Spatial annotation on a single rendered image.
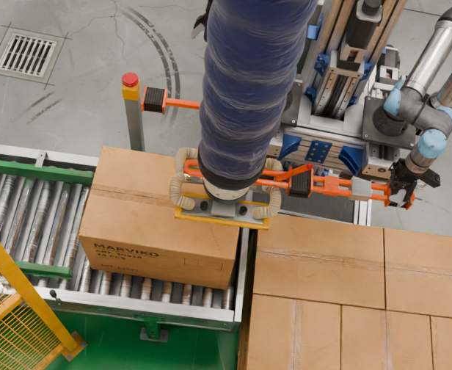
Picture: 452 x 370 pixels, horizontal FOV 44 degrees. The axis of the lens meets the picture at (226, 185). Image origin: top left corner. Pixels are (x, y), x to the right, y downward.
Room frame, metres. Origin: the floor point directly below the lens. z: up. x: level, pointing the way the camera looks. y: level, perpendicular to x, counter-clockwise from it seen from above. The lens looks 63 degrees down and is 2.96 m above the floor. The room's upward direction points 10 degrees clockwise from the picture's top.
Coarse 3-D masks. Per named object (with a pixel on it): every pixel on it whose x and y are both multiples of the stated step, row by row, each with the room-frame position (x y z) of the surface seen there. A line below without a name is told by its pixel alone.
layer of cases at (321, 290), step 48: (288, 240) 1.01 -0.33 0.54; (336, 240) 1.06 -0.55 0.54; (384, 240) 1.10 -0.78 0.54; (432, 240) 1.15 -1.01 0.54; (288, 288) 0.79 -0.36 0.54; (336, 288) 0.83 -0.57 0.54; (384, 288) 0.87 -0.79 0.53; (432, 288) 0.91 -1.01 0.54; (288, 336) 0.58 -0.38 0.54; (336, 336) 0.61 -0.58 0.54; (384, 336) 0.65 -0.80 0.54; (432, 336) 0.69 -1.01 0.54
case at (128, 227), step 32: (128, 160) 1.06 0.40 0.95; (160, 160) 1.09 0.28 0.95; (96, 192) 0.90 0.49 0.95; (128, 192) 0.92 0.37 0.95; (160, 192) 0.95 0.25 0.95; (192, 192) 0.97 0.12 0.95; (96, 224) 0.77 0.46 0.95; (128, 224) 0.79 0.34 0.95; (160, 224) 0.82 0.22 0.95; (192, 224) 0.84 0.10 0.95; (96, 256) 0.71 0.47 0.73; (128, 256) 0.72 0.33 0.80; (160, 256) 0.72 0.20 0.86; (192, 256) 0.72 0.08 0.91; (224, 256) 0.73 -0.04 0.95; (224, 288) 0.73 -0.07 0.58
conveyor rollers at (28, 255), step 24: (24, 192) 1.01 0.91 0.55; (48, 192) 1.04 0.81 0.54; (0, 216) 0.88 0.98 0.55; (24, 216) 0.91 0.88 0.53; (48, 240) 0.81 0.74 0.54; (72, 240) 0.83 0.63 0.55; (48, 264) 0.70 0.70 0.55; (72, 264) 0.72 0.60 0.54; (120, 288) 0.66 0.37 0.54; (144, 288) 0.67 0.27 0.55; (168, 288) 0.69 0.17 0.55; (192, 288) 0.71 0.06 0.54
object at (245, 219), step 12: (204, 204) 0.83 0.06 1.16; (240, 204) 0.87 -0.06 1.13; (252, 204) 0.88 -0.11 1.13; (264, 204) 0.89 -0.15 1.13; (180, 216) 0.79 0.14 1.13; (192, 216) 0.79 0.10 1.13; (204, 216) 0.80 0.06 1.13; (216, 216) 0.81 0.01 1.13; (240, 216) 0.82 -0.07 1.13; (252, 216) 0.83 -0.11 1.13; (252, 228) 0.79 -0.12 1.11; (264, 228) 0.80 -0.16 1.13
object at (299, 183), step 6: (294, 168) 0.99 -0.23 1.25; (300, 174) 0.97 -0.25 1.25; (306, 174) 0.97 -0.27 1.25; (312, 174) 0.97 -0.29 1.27; (288, 180) 0.93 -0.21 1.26; (294, 180) 0.94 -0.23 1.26; (300, 180) 0.94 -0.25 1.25; (306, 180) 0.95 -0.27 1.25; (312, 180) 0.95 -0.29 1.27; (288, 186) 0.91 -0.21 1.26; (294, 186) 0.92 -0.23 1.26; (300, 186) 0.92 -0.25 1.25; (306, 186) 0.92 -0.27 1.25; (312, 186) 0.92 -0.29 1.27; (294, 192) 0.91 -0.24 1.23; (300, 192) 0.90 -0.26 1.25; (306, 192) 0.90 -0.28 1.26
